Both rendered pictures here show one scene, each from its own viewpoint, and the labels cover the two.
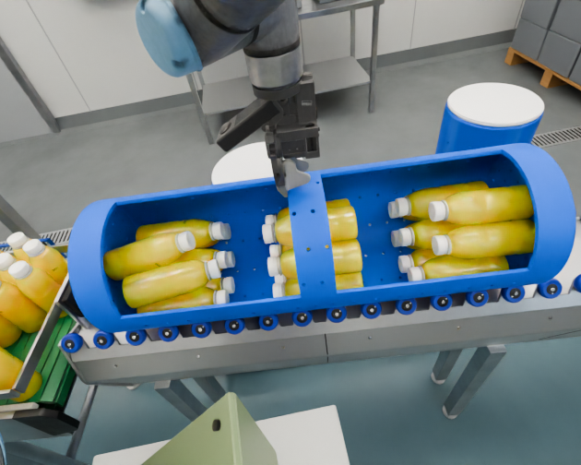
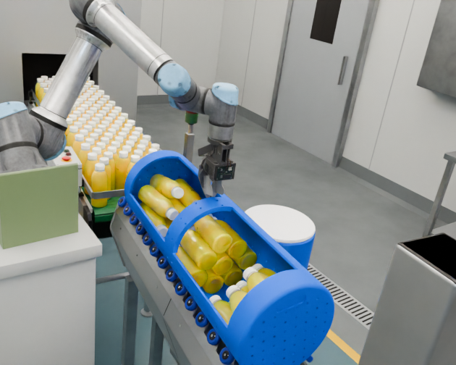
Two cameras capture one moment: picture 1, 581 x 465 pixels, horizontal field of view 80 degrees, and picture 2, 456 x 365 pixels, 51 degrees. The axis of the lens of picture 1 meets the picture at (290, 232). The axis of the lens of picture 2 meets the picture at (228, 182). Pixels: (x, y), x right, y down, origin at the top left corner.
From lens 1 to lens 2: 116 cm
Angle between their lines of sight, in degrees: 48
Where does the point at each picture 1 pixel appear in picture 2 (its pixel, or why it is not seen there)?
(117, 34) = (437, 130)
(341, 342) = (171, 313)
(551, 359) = not seen: outside the picture
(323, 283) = (171, 240)
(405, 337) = (190, 347)
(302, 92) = (218, 147)
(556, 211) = (255, 300)
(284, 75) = (211, 133)
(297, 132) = (209, 161)
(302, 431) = (87, 237)
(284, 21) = (216, 114)
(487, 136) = not seen: hidden behind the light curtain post
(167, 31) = not seen: hidden behind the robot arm
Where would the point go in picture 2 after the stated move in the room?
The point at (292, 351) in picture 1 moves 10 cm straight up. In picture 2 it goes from (157, 295) to (159, 269)
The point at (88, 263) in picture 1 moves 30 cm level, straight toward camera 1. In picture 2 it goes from (142, 163) to (98, 195)
